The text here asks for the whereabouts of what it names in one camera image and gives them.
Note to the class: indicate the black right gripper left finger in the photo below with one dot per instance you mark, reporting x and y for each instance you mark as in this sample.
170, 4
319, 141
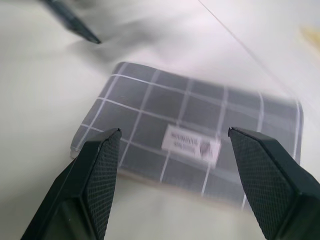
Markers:
85, 185

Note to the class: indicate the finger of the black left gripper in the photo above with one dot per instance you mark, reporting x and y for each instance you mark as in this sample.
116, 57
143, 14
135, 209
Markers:
72, 22

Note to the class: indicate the grey grid fabric pouch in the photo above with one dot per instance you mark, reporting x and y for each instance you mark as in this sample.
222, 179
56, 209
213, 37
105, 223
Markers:
185, 117

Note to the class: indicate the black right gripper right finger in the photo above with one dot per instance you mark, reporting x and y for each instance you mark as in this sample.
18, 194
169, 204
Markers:
272, 180

